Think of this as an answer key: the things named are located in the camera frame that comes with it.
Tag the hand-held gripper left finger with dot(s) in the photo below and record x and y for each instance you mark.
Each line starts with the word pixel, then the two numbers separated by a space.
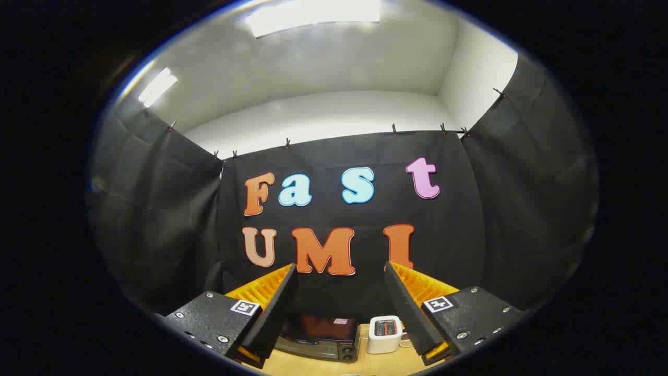
pixel 276 308

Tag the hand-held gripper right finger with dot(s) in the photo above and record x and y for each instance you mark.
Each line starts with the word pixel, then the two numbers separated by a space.
pixel 409 308

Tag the black toaster oven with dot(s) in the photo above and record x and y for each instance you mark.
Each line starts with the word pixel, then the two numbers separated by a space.
pixel 318 334

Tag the white bread toaster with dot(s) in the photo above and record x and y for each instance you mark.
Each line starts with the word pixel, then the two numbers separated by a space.
pixel 383 342

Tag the black backdrop cloth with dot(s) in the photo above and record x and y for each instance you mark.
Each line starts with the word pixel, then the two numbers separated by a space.
pixel 469 209

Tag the row of black cloth clips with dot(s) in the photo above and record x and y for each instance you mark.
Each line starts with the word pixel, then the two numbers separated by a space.
pixel 394 129

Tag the rectangular ceiling light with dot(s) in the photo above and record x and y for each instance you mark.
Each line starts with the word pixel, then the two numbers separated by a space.
pixel 156 87
pixel 313 13

